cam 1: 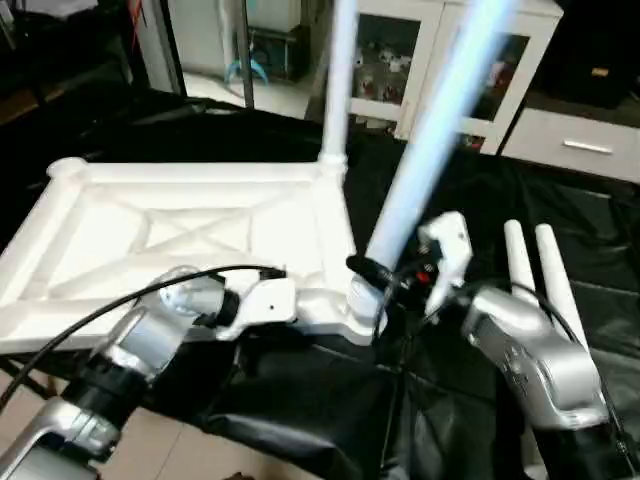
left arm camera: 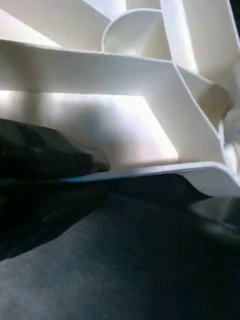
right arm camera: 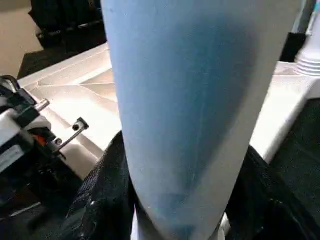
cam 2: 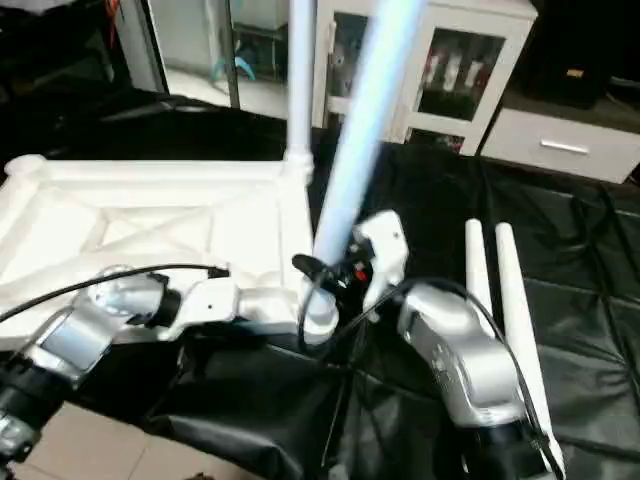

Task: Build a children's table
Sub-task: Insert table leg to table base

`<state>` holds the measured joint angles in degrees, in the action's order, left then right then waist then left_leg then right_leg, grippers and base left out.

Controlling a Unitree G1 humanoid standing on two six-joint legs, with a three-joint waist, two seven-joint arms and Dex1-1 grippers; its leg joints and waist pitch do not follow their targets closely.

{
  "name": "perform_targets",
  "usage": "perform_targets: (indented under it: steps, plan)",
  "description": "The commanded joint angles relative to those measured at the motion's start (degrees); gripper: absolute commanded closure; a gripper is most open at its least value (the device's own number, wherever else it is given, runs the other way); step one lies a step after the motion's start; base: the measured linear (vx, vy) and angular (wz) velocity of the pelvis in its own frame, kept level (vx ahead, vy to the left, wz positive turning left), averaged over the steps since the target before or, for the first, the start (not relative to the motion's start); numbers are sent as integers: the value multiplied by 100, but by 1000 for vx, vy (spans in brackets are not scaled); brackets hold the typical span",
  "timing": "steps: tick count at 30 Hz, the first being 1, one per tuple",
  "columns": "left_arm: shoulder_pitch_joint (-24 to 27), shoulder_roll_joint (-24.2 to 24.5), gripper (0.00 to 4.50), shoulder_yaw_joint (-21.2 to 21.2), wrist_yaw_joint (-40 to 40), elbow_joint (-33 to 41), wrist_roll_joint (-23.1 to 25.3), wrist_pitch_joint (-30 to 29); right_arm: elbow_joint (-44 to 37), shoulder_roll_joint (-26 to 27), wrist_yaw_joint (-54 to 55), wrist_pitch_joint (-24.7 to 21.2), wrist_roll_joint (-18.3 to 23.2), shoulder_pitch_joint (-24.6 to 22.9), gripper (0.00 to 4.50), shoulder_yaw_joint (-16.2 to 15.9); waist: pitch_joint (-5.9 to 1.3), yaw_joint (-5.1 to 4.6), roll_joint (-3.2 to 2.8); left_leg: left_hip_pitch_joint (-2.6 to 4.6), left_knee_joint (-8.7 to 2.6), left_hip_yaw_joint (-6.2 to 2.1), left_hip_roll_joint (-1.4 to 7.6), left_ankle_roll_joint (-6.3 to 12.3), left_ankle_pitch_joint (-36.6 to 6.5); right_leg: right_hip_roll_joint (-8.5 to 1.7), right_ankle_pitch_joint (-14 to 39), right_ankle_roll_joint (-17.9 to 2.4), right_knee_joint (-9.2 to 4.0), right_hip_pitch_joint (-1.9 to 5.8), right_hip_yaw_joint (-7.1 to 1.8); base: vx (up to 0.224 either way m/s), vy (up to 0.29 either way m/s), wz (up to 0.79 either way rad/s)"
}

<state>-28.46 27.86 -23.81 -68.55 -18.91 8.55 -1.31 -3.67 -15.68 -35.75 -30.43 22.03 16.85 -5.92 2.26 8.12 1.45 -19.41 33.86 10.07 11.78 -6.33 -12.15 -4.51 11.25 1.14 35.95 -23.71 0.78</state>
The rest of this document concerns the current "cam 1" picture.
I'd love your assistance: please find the black box device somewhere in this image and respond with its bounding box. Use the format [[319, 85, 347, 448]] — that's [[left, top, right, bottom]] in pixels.
[[565, 50, 640, 109]]

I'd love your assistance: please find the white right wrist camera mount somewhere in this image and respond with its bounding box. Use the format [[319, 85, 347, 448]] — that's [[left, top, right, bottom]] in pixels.
[[418, 210, 474, 301]]

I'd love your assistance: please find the black plastic mat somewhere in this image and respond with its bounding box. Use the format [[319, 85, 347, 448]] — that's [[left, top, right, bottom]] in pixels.
[[0, 80, 640, 480]]

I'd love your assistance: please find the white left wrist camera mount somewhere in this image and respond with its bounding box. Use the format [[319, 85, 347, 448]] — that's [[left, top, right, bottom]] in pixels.
[[225, 275, 301, 341]]

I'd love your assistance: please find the white glass door cabinet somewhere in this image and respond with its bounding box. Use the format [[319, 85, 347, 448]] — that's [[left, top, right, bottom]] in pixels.
[[345, 0, 566, 156]]

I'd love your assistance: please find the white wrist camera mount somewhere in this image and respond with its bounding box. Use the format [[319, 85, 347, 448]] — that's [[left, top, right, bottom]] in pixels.
[[225, 275, 301, 341], [418, 210, 474, 301]]

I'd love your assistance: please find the white plastic table leg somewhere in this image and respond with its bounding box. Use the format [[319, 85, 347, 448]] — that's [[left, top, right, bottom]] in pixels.
[[502, 220, 541, 293], [345, 0, 521, 321], [318, 0, 361, 186], [533, 224, 591, 351]]

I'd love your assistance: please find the white drawer unit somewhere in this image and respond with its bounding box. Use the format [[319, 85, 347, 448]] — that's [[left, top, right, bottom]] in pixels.
[[500, 105, 640, 186]]

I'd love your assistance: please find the teal floor stand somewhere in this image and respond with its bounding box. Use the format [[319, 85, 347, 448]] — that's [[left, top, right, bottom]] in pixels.
[[222, 58, 269, 86]]

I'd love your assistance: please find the white plastic table top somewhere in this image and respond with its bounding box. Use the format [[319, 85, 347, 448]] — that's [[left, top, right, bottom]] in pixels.
[[0, 158, 391, 353]]

